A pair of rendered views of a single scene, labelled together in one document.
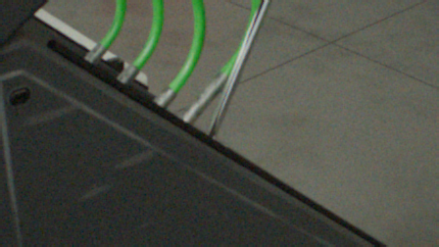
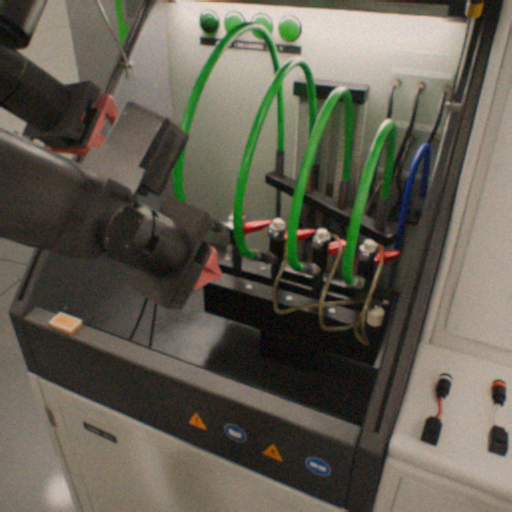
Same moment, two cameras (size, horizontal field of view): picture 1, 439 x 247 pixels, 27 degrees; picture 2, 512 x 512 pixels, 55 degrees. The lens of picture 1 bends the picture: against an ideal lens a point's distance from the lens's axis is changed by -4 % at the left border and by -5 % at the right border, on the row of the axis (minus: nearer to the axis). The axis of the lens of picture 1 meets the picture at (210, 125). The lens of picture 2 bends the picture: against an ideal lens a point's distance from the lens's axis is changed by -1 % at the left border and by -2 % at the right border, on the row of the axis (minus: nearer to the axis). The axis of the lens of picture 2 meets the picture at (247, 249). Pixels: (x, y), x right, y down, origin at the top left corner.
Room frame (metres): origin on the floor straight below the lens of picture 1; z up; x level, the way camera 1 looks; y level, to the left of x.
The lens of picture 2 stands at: (1.61, -0.25, 1.55)
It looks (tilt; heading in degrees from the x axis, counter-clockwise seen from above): 33 degrees down; 153
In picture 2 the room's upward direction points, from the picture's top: straight up
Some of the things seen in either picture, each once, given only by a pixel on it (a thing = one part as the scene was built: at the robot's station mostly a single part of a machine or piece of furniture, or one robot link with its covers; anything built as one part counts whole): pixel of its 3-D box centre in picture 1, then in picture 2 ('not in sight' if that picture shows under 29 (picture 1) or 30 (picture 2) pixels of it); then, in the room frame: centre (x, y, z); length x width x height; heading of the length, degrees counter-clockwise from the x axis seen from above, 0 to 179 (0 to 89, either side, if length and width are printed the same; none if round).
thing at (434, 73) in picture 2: not in sight; (409, 137); (0.93, 0.44, 1.20); 0.13 x 0.03 x 0.31; 38
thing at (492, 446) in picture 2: not in sight; (498, 414); (1.37, 0.25, 0.99); 0.12 x 0.02 x 0.02; 130
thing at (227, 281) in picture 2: not in sight; (293, 319); (0.99, 0.16, 0.91); 0.34 x 0.10 x 0.15; 38
